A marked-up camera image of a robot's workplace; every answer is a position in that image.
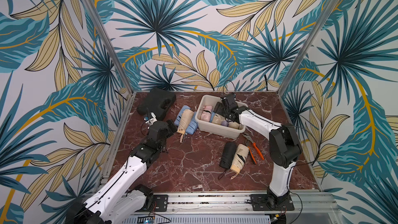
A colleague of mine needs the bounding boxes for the black folded umbrella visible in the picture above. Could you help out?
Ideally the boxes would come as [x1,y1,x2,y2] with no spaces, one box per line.
[218,142,237,179]

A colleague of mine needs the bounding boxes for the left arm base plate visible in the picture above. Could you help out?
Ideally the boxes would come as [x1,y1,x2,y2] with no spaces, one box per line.
[147,195,169,212]

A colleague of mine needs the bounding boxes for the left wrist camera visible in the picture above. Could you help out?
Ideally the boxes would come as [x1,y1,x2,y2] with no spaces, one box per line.
[144,112,158,126]

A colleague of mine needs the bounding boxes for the aluminium corner post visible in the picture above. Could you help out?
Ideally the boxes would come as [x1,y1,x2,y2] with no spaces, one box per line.
[277,0,339,96]
[82,0,134,95]

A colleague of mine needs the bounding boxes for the black plastic tool case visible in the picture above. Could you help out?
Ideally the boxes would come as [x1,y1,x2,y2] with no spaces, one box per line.
[137,88,176,120]

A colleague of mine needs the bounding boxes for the orange handled pliers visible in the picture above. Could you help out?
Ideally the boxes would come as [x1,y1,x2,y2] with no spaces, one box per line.
[243,133,265,165]

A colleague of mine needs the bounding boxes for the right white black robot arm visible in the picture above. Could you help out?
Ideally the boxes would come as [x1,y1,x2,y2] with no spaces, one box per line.
[215,93,303,203]

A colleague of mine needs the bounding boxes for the beige black strap umbrella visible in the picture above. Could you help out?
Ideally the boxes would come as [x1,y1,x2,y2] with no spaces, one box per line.
[230,144,249,179]

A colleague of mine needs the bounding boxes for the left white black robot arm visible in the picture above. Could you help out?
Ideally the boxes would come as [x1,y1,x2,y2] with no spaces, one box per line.
[65,120,177,224]

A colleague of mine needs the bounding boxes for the right aluminium corner post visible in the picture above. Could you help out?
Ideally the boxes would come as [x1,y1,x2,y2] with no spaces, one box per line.
[277,0,339,96]

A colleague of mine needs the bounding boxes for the beige plastic storage box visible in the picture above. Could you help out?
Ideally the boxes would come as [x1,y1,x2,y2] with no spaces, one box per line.
[195,95,246,140]

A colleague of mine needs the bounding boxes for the left aluminium corner post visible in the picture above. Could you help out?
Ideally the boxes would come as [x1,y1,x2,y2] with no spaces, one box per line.
[82,0,134,95]

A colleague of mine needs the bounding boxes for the aluminium front rail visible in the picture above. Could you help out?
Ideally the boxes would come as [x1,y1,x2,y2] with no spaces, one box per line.
[72,192,343,224]

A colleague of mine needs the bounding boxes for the pink umbrella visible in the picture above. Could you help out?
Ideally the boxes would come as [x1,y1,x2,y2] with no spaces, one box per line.
[200,105,213,122]

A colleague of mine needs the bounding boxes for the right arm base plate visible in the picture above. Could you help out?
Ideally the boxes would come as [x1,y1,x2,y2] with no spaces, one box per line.
[247,194,295,212]

